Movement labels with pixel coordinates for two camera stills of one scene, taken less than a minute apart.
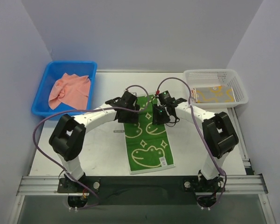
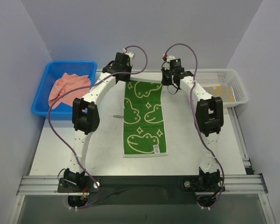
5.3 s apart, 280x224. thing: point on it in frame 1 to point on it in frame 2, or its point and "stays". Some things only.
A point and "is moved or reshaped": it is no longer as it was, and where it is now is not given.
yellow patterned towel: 215,94 stays
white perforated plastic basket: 215,88 stays
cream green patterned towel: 148,146 is moved or reshaped
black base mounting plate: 120,190 stays
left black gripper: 128,115 to 123,76
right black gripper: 161,117 to 166,79
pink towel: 73,90 stays
